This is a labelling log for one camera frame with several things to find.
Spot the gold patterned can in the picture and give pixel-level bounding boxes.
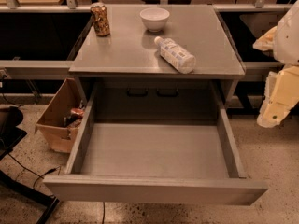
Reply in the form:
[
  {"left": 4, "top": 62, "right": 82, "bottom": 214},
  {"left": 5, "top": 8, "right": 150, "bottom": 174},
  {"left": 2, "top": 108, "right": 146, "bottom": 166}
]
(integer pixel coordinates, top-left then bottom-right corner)
[{"left": 91, "top": 2, "right": 110, "bottom": 36}]

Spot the grey top drawer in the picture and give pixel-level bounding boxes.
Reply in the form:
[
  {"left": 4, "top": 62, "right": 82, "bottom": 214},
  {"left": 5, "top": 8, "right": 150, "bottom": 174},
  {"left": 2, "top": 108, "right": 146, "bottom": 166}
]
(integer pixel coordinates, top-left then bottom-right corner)
[{"left": 44, "top": 82, "right": 268, "bottom": 205}]

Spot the metal bench rail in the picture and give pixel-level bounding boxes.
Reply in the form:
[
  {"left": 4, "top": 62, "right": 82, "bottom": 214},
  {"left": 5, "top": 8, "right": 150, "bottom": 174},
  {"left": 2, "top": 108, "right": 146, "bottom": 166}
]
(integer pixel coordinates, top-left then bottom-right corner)
[{"left": 0, "top": 60, "right": 73, "bottom": 80}]

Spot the white plastic bottle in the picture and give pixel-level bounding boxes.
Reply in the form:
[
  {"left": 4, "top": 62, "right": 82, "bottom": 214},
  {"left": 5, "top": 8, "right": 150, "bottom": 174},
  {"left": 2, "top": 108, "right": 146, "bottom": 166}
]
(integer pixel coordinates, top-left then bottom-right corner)
[{"left": 154, "top": 36, "right": 196, "bottom": 74}]

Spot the black chair base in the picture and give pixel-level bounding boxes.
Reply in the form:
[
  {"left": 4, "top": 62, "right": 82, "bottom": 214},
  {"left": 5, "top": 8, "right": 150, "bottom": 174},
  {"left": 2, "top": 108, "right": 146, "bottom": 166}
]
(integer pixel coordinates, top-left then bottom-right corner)
[{"left": 0, "top": 105, "right": 62, "bottom": 224}]

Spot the open cardboard box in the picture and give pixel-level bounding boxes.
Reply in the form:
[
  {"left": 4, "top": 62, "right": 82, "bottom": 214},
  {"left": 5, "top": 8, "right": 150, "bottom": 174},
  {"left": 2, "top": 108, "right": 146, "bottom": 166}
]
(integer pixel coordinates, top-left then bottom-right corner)
[{"left": 36, "top": 78, "right": 84, "bottom": 153}]

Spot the white ceramic bowl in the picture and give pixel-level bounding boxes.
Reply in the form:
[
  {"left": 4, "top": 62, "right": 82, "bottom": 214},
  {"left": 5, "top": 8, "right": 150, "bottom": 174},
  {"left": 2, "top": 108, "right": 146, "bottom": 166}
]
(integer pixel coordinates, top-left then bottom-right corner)
[{"left": 139, "top": 7, "right": 170, "bottom": 32}]

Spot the grey drawer cabinet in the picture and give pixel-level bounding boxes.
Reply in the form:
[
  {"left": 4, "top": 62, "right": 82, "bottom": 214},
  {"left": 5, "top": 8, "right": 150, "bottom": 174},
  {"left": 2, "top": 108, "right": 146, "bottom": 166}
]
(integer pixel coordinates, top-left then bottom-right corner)
[{"left": 69, "top": 5, "right": 245, "bottom": 105}]

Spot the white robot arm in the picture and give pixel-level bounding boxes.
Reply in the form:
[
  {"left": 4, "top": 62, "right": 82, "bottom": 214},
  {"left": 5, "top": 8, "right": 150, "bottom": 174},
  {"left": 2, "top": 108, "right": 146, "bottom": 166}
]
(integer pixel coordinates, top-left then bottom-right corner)
[{"left": 253, "top": 1, "right": 299, "bottom": 128}]

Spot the black floor cable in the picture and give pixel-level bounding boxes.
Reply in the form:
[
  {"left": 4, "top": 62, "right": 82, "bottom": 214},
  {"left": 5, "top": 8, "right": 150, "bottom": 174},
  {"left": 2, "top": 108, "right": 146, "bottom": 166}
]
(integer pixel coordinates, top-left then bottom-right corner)
[{"left": 6, "top": 152, "right": 62, "bottom": 189}]

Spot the red snack package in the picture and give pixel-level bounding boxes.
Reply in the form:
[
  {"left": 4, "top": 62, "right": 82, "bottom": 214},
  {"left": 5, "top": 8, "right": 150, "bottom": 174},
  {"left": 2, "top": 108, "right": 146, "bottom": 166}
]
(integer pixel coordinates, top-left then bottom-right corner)
[{"left": 70, "top": 108, "right": 84, "bottom": 119}]

